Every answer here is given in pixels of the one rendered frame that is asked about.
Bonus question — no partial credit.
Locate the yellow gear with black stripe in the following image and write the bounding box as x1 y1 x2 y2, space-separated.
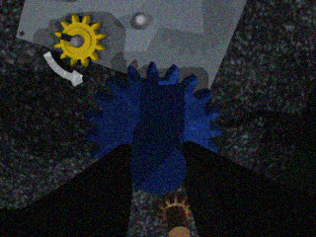
54 13 106 67

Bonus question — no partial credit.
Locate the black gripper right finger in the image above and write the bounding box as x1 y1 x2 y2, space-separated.
182 141 316 237

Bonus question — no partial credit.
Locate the white curved arrow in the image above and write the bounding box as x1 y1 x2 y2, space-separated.
43 51 83 87

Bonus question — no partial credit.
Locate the dark blue gear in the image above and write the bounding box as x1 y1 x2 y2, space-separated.
84 62 222 194

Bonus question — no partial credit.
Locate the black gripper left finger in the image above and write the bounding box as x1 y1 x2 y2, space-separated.
0 143 133 237

